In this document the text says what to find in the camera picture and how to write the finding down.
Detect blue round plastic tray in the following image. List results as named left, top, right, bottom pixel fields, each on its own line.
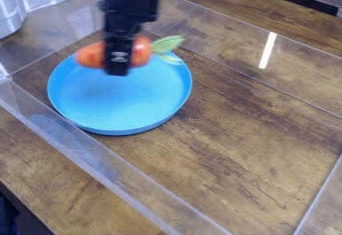
left=46, top=56, right=192, bottom=136

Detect clear acrylic barrier wall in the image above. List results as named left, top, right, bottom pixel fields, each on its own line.
left=0, top=0, right=342, bottom=235

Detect orange toy carrot green leaves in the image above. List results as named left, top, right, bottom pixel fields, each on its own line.
left=74, top=35, right=184, bottom=69

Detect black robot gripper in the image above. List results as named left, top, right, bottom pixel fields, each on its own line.
left=98, top=0, right=159, bottom=76

